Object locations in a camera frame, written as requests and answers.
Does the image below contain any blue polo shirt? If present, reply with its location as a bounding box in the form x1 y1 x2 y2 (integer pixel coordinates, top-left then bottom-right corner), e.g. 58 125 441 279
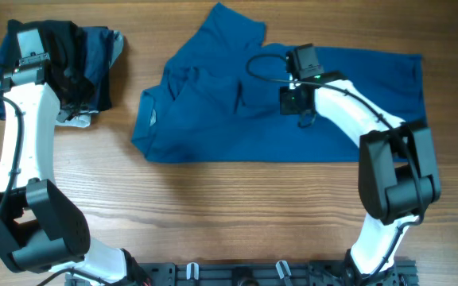
132 4 426 163

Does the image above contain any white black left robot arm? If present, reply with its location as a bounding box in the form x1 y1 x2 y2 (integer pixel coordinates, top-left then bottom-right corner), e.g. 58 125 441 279
0 60 150 285

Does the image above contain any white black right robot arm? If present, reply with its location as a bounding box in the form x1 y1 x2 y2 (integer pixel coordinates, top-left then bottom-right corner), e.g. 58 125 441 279
280 71 441 285

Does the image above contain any light grey folded garment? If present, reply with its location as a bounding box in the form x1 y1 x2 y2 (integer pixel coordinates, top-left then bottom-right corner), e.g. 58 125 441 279
56 26 125 128

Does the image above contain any black folded garment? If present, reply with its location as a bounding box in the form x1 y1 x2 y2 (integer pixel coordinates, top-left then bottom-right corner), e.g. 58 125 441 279
0 19 95 101

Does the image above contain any dark blue folded garment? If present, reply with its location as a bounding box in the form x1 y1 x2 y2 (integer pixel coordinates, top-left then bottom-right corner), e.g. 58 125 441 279
0 27 123 120

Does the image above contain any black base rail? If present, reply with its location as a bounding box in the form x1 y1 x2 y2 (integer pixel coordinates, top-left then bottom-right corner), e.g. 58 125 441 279
64 260 420 286

